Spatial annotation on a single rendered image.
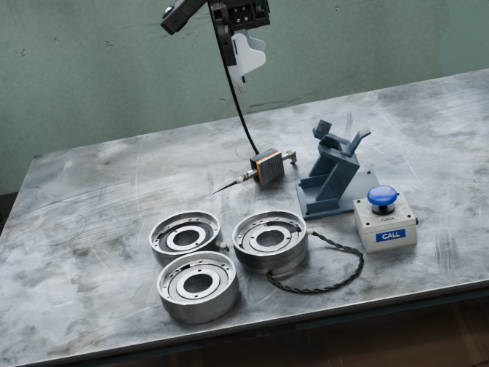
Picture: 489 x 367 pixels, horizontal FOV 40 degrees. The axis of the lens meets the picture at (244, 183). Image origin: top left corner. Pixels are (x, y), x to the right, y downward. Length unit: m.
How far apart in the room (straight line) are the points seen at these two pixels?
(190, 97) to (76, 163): 1.29
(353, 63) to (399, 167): 1.52
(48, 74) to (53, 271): 1.61
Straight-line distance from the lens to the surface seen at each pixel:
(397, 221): 0.91
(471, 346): 1.15
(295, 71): 2.56
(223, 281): 0.88
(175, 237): 0.98
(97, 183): 1.24
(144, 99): 2.58
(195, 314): 0.85
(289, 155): 1.13
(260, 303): 0.87
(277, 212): 0.96
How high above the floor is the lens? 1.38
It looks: 31 degrees down
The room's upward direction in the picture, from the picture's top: 12 degrees counter-clockwise
